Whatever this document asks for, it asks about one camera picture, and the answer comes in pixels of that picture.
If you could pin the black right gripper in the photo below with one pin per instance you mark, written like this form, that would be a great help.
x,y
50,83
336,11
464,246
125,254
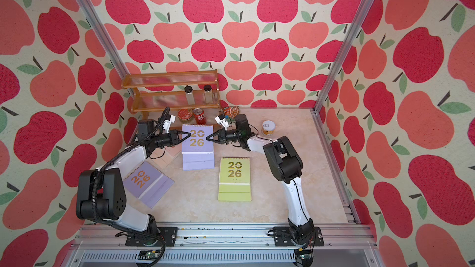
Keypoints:
x,y
222,138

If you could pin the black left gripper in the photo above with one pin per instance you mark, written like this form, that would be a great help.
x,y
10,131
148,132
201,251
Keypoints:
x,y
174,138

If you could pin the purple calendar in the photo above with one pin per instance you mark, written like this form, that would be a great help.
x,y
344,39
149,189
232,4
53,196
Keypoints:
x,y
197,152
148,184

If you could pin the green calendar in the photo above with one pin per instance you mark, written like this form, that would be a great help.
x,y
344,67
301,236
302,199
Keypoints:
x,y
234,180

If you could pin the pink calendar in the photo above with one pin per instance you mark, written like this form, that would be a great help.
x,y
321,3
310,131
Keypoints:
x,y
163,157

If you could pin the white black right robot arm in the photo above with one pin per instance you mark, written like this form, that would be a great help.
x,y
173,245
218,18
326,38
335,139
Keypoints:
x,y
286,167

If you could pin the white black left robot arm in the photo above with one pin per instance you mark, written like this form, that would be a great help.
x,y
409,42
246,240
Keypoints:
x,y
101,196

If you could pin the flat red tin can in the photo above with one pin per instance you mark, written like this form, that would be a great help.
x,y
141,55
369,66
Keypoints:
x,y
185,115

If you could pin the green orange snack packet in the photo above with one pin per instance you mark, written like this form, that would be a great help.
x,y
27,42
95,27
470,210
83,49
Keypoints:
x,y
231,111

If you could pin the red soda can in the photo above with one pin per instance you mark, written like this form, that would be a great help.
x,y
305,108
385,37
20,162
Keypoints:
x,y
200,116

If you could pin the small yellow pull-tab can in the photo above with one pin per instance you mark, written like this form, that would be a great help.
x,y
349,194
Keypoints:
x,y
268,127

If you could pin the left glass spice jar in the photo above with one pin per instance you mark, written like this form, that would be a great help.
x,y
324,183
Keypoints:
x,y
189,95

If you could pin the glass spice jar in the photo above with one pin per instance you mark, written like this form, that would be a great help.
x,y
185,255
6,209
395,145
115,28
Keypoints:
x,y
189,95
208,94

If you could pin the right glass spice jar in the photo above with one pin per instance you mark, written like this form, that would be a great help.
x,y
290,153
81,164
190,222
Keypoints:
x,y
208,94

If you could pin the wooden three-tier shelf rack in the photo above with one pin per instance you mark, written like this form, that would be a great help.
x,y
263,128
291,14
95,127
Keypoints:
x,y
155,92

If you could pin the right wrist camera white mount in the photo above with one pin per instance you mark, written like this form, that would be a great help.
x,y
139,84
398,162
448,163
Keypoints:
x,y
222,121

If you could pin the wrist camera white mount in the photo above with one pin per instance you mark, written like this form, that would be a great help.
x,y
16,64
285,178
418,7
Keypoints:
x,y
222,121
169,120

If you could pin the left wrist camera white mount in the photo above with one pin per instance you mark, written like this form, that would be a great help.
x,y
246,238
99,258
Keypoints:
x,y
169,120

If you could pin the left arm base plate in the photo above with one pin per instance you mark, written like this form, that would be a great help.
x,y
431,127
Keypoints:
x,y
163,236

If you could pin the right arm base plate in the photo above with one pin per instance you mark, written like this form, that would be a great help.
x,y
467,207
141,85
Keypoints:
x,y
289,237

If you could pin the aluminium front rail frame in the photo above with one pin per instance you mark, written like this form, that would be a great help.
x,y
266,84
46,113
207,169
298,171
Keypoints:
x,y
226,245

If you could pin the left aluminium corner post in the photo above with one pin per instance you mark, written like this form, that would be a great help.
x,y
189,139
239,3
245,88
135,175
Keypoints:
x,y
103,36

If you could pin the aluminium corner post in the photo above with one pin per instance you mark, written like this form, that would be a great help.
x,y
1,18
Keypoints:
x,y
350,36
103,36

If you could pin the right aluminium corner post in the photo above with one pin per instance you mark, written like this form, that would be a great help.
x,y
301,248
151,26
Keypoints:
x,y
350,36

